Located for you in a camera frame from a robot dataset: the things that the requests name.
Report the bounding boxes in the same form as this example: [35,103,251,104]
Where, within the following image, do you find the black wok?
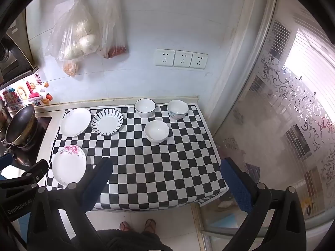
[5,104,37,146]

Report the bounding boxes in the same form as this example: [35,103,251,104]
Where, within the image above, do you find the white bowl with floral print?
[167,100,189,120]

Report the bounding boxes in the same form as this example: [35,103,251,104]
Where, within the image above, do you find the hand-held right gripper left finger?
[26,156,113,251]

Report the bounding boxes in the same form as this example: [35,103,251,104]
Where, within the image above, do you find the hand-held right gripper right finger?
[220,158,307,251]

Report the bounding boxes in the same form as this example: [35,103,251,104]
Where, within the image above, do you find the plain white oval plate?
[60,108,92,137]

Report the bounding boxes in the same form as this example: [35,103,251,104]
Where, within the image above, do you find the clear plastic bag, red contents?
[98,0,129,59]

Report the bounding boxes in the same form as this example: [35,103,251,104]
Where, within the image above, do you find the colourful wall stickers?
[0,73,53,108]

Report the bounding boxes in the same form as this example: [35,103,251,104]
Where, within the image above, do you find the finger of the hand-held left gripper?
[0,153,14,172]
[22,159,49,183]

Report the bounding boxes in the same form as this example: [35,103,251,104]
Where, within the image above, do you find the white bowl with dark rim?
[134,99,156,118]

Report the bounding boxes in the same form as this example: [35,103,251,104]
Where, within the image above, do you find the white plate with pink flowers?
[52,145,87,186]

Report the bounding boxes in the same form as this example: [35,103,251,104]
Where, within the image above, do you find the glass sliding door, floral decal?
[209,0,335,241]

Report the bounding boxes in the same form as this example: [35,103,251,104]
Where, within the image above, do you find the white plate with dark stripes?
[91,109,124,136]

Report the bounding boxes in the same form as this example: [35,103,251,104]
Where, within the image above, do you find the plain white bowl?
[144,120,170,144]

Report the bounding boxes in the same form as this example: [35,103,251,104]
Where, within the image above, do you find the white wall socket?
[191,52,209,70]
[174,50,193,68]
[155,48,175,67]

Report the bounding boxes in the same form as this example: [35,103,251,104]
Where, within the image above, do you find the black range hood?
[0,23,39,89]

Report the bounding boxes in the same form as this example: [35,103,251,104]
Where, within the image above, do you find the metal pot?
[0,99,12,134]

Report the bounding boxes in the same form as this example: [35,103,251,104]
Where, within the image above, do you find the black and white checkered mat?
[45,104,229,211]

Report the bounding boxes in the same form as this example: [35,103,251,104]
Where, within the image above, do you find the black gas stove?
[0,116,53,168]

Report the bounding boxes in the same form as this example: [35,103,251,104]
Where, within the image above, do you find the person's dark fuzzy clothing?
[71,229,170,251]

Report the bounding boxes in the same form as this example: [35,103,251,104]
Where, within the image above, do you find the clear plastic bag with buns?
[46,0,101,77]

